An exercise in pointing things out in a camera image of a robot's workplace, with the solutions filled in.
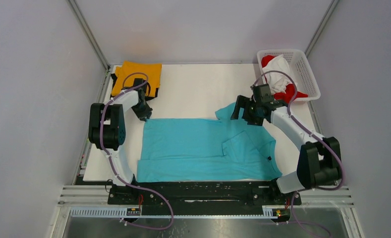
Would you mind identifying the orange folded t shirt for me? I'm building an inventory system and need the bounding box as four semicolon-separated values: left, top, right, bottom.
112;61;163;96

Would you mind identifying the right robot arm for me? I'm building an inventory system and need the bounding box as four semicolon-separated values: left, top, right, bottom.
230;84;345;204

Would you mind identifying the teal t shirt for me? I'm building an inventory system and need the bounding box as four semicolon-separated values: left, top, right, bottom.
137;104;282;182

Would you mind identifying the right aluminium frame post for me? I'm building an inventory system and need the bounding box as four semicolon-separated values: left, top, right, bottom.
304;0;340;58

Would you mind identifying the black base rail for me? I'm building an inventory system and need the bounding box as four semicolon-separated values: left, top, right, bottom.
108;181;301;216

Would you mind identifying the red t shirt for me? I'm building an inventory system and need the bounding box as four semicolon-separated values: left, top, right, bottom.
261;55;309;103

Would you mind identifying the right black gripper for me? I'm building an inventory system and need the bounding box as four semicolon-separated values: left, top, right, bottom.
230;95;264;126

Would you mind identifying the white t shirt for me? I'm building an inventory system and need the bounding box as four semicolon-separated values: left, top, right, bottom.
261;55;292;94

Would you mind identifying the left aluminium frame post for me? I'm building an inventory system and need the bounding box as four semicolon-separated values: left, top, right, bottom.
66;0;110;71

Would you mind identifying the black folded t shirt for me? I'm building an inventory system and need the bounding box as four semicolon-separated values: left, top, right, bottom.
110;73;158;101

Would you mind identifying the white plastic basket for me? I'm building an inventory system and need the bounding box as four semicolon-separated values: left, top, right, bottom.
257;49;321;101

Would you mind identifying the aluminium frame post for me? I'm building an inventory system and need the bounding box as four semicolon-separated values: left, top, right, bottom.
304;0;340;58
66;0;110;71

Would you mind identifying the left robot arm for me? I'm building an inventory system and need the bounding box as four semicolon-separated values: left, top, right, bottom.
88;77;153;204

